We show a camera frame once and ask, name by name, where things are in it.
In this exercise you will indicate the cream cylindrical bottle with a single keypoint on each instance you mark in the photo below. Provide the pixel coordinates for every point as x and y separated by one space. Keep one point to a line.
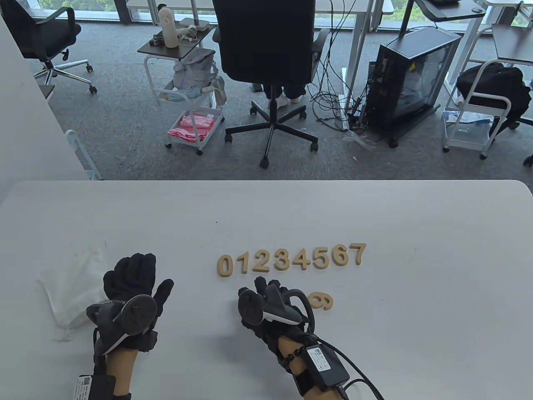
167 29

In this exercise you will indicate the white cart with dark top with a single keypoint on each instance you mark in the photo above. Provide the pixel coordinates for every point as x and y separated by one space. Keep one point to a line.
166 49
512 46

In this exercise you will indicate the black bag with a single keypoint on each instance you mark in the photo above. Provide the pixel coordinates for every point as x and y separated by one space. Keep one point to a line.
491 89

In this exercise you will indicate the person's left forearm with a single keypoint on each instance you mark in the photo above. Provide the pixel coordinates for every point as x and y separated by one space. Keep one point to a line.
123 368

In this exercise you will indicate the black high-back office chair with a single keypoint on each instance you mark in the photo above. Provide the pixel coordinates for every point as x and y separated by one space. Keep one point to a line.
264 41

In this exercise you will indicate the looped tailed wooden number block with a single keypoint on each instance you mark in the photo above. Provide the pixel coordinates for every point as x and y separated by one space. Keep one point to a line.
320 294
335 257

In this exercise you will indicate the angular wooden number block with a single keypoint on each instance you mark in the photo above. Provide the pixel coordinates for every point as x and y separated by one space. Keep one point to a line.
305 260

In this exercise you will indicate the double-bump wooden number block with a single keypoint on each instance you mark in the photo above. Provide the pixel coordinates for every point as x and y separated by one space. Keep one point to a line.
287 264

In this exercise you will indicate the clear blue plastic packets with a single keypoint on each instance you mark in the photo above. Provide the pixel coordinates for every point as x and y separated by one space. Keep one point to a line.
470 118

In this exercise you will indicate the curved flat-base wooden number block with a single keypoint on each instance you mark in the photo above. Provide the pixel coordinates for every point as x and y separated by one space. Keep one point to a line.
262 270

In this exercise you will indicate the black grey hand controller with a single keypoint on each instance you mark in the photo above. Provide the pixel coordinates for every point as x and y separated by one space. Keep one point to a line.
250 306
139 310

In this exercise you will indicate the straight wooden number block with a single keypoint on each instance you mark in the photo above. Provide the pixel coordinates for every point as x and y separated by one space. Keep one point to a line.
245 264

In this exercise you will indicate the white flat box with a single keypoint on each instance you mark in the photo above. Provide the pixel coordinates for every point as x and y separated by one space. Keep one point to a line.
195 23

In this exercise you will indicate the black monitor stand table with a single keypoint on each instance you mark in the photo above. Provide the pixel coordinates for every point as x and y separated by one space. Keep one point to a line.
449 10

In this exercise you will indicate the flat-top slanted wooden number block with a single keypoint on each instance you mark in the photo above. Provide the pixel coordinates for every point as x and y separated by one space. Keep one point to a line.
357 247

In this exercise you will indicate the hooked flat-top wooden number block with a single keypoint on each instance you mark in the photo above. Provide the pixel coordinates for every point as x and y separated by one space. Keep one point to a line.
327 261

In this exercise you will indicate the black computer tower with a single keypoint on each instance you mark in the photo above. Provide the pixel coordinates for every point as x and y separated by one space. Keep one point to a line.
412 71

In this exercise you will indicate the clear plastic bag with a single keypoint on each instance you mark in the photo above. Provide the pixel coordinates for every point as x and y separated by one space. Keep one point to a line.
360 141

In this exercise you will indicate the black forearm sensor box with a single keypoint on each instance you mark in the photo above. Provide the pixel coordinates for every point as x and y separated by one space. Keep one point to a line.
327 366
95 388

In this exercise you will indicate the person's left hand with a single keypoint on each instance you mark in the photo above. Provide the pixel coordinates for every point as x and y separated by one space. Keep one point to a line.
131 275

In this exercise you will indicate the white handheld device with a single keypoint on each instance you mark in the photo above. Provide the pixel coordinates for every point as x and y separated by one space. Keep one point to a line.
189 30

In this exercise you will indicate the light blue pouch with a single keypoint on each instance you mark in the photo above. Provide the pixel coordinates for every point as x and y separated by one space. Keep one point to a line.
181 95

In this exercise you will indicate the pink folded cloths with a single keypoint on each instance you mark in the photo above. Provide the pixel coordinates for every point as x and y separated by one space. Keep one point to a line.
191 127

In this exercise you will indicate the black mesh office chair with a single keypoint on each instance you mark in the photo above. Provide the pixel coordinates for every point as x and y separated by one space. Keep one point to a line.
41 33

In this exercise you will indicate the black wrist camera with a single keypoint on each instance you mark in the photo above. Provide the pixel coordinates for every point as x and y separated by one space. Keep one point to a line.
150 341

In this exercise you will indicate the grey backpack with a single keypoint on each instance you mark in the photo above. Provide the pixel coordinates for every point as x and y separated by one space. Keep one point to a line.
193 68

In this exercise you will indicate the small dark gadget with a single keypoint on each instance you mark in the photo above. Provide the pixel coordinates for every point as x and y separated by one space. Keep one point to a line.
156 40

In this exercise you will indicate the person's right hand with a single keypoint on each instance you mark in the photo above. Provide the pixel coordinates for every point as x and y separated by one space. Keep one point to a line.
270 337

